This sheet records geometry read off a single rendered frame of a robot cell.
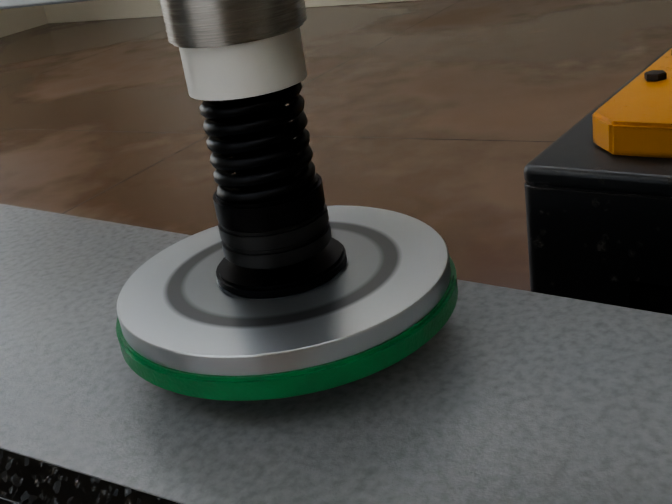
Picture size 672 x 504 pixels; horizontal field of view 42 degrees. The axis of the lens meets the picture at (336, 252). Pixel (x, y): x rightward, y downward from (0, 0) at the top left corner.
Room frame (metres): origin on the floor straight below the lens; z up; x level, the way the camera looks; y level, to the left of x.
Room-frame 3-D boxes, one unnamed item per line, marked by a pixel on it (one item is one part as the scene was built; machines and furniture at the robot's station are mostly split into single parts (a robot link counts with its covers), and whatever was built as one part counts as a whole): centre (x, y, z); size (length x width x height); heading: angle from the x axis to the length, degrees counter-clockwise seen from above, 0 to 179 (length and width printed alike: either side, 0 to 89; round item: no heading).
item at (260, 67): (0.51, 0.04, 1.00); 0.07 x 0.07 x 0.04
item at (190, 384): (0.51, 0.04, 0.85); 0.22 x 0.22 x 0.04
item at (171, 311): (0.51, 0.04, 0.85); 0.21 x 0.21 x 0.01
